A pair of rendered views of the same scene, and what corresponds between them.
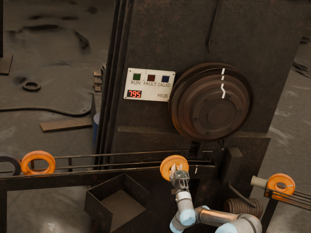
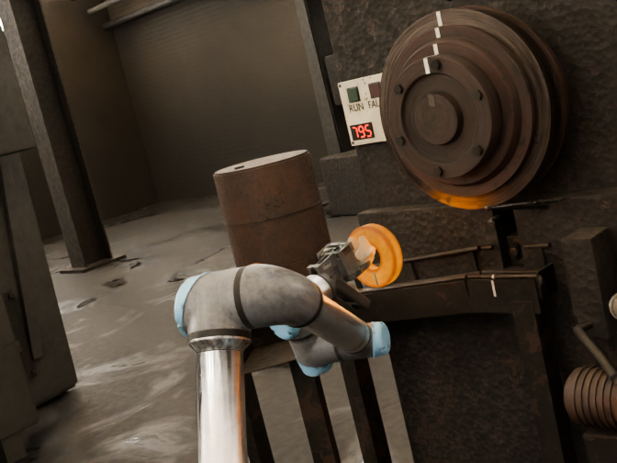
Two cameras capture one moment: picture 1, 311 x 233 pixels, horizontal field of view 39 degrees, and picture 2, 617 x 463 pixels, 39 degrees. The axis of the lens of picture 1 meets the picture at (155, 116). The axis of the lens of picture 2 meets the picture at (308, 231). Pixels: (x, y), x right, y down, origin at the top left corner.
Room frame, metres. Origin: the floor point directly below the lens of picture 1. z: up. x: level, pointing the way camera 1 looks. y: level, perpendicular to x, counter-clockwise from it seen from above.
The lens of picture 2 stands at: (0.85, -1.93, 1.27)
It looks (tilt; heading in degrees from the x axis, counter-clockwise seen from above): 10 degrees down; 63
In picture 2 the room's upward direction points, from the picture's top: 14 degrees counter-clockwise
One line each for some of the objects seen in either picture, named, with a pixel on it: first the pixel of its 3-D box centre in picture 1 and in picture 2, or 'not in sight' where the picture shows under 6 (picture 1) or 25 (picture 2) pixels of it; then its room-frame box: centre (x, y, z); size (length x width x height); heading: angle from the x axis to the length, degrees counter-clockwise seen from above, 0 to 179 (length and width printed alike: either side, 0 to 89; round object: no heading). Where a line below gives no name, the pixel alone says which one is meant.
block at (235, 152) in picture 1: (229, 166); (594, 282); (2.25, -0.51, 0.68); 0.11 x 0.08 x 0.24; 17
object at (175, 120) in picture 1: (211, 104); (465, 109); (2.17, -0.29, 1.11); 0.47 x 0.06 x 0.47; 107
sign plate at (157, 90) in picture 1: (149, 85); (381, 107); (2.18, 0.07, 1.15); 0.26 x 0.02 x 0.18; 107
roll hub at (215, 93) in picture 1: (216, 113); (443, 117); (2.08, -0.32, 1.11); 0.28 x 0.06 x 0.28; 107
